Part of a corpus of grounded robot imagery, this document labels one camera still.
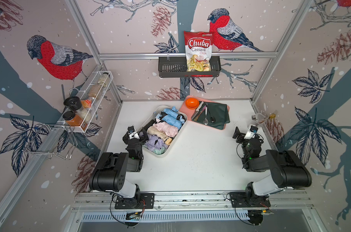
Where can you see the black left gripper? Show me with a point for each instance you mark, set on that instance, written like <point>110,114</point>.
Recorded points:
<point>141,138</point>

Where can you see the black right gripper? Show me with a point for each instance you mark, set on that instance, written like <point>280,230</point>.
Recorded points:
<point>241,136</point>

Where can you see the cream plastic storage box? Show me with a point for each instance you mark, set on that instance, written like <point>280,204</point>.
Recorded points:
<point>159,110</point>

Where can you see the pink umbrella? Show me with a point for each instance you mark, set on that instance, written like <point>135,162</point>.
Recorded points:
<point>169,130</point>

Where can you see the light blue umbrella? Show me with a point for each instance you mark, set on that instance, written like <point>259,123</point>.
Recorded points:
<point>170,120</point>
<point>174,113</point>

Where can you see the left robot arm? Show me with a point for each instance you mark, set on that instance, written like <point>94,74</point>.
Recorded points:
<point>109,174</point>

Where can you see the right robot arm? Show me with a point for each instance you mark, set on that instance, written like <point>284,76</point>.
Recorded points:
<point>286,170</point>

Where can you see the dark green cloth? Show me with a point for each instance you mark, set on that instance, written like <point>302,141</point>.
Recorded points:
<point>219,111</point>

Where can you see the dark metal spoon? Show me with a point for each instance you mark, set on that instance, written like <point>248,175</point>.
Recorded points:
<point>212,118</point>

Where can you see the pink plastic tray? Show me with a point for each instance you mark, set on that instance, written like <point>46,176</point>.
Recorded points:
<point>189,112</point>

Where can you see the amber jar black lid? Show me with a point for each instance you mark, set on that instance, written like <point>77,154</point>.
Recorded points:
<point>72,119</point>

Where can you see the orange plastic bowl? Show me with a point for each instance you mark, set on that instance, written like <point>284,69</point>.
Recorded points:
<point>192,103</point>

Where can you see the black lid spice jar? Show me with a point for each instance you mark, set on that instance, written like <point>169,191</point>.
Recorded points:
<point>73,103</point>

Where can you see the Chuba cassava chips bag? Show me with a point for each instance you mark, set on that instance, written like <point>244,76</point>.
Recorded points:
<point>198,50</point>

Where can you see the white wire spice rack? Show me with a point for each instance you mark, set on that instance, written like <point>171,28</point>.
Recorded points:
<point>91,98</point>

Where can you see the white handled knife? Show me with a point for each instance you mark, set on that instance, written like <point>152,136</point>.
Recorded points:
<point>197,110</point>

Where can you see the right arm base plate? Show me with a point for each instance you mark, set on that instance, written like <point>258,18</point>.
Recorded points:
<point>241,200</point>

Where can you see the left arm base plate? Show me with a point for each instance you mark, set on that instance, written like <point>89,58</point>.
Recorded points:
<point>140,201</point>

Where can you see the black wire wall basket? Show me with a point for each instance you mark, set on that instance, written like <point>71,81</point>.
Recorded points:
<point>174,67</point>

